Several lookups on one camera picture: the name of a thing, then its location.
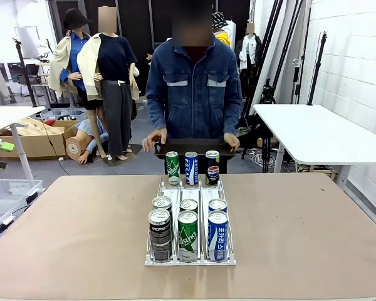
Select large white table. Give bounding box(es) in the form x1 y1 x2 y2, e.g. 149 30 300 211
253 103 376 189

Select mannequin torso in blue cloth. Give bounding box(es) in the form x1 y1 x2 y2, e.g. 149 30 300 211
65 119 110 166

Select green Chilsung cider can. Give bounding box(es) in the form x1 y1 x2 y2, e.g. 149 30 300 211
177 209 199 263
165 150 180 186
179 198 199 216

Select brown cardboard box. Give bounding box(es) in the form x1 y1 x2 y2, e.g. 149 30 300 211
0 116 80 159

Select patterned bucket hat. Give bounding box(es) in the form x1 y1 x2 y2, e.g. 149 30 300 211
211 11 229 31

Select mannequin with white jacket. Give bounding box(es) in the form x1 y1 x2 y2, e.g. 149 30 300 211
234 23 263 98

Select black camera tripod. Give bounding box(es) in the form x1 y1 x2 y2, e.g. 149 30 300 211
259 78 276 105

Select mannequin with yellow hoodie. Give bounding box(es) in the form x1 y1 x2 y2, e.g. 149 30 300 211
212 11 236 48

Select black serving tray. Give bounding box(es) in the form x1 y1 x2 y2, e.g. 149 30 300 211
154 137 238 161

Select blue Pocari Sweat can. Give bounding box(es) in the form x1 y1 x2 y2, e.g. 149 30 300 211
184 151 199 186
207 209 229 263
207 198 228 214

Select person's left forearm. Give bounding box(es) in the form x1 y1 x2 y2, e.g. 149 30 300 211
221 93 243 135

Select black light stand poles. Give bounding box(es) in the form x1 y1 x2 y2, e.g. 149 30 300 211
241 0 311 120

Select white table with white leg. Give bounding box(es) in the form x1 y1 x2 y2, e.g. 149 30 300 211
0 105 46 189

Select white cable coil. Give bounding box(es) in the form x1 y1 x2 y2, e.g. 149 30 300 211
251 149 270 167

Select black Pepsi can yellow rim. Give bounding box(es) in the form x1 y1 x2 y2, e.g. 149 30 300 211
205 150 221 187

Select black pole stand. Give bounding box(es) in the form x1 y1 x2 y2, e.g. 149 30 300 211
306 31 328 106

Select black brimmed hat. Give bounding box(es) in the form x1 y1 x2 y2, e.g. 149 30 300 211
63 8 93 31

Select black mannequin base plate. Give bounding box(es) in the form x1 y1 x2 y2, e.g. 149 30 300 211
103 144 144 167

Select white can dispenser rack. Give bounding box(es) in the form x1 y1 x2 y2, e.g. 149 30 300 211
144 175 238 267

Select person in denim jacket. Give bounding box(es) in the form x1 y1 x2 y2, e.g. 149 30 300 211
145 0 243 175

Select black backdrop panel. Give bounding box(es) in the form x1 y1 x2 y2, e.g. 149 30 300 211
84 0 251 95

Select person's right forearm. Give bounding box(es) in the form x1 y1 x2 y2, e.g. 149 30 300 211
145 92 169 132

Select person's right hand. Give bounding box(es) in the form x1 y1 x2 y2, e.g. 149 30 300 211
142 128 168 153

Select person's left hand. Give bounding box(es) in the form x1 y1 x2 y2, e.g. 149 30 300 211
222 132 241 154

